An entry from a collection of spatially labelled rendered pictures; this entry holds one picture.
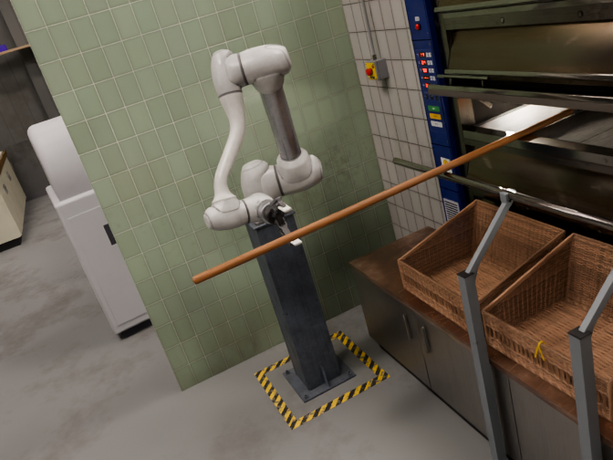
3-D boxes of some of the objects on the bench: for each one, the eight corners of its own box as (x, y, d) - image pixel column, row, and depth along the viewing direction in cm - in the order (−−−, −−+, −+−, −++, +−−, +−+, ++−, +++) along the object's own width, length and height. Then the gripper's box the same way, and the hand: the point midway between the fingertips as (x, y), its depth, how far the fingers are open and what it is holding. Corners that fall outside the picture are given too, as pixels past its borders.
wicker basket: (578, 290, 235) (573, 230, 224) (723, 352, 185) (724, 278, 175) (483, 344, 220) (472, 281, 210) (613, 426, 171) (607, 350, 160)
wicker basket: (484, 248, 286) (476, 197, 275) (575, 289, 236) (568, 229, 225) (400, 287, 273) (389, 235, 262) (477, 340, 223) (466, 279, 212)
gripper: (272, 181, 226) (293, 192, 207) (289, 237, 235) (311, 253, 216) (254, 188, 223) (275, 200, 205) (273, 245, 233) (294, 261, 214)
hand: (292, 226), depth 211 cm, fingers open, 13 cm apart
